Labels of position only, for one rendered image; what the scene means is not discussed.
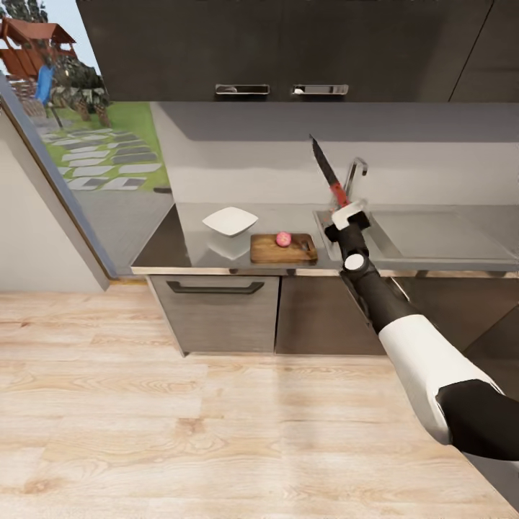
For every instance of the vidalia onion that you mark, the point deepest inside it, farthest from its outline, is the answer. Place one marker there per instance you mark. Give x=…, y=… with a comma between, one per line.
x=283, y=238

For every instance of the drop in sink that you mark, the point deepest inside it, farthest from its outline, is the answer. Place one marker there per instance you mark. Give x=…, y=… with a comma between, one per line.
x=417, y=236

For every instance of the cabinet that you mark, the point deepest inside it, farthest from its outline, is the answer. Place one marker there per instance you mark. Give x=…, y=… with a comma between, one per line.
x=282, y=50
x=491, y=72

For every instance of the cutting board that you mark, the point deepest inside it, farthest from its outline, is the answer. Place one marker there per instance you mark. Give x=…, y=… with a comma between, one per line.
x=264, y=249

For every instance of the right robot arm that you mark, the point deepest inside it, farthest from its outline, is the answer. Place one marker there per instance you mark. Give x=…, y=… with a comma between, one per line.
x=455, y=401

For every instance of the parer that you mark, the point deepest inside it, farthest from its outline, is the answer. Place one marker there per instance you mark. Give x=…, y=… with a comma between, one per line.
x=338, y=190

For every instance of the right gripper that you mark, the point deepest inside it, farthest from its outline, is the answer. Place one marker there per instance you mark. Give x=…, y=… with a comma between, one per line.
x=356, y=224

